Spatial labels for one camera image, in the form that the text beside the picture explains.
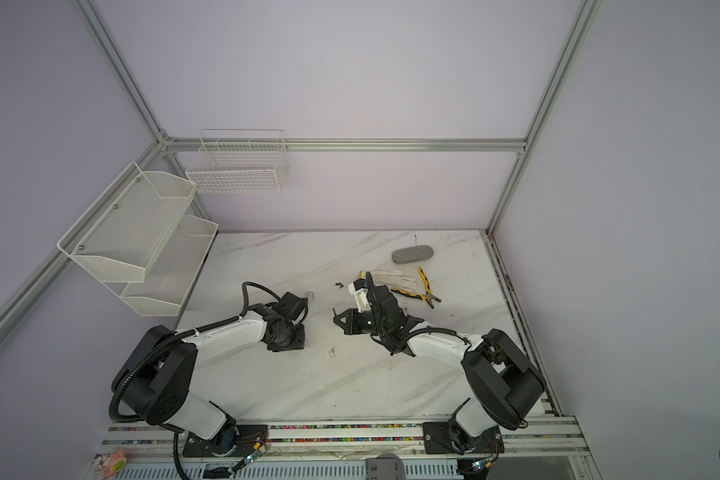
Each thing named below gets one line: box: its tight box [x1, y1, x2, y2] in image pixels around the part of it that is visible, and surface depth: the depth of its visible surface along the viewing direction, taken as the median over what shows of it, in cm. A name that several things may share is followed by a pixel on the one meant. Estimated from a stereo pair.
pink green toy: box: [103, 448, 127, 478], surface depth 70 cm
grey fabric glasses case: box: [392, 245, 434, 264], surface depth 113 cm
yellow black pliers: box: [391, 267, 442, 309], surface depth 103 cm
